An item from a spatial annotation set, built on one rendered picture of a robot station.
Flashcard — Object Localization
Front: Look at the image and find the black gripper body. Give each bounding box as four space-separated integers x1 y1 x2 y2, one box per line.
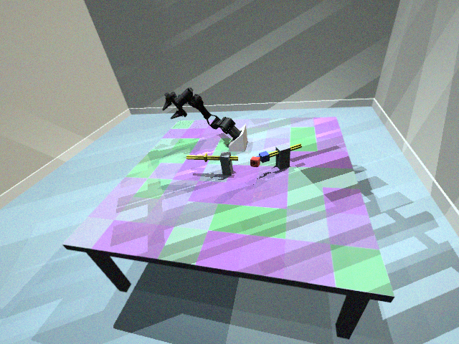
165 92 188 117

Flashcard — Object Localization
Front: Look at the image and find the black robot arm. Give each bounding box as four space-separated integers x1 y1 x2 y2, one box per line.
182 87 242 140

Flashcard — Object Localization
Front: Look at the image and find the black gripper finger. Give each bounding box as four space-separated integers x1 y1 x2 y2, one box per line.
171 110 183 119
162 97 172 111

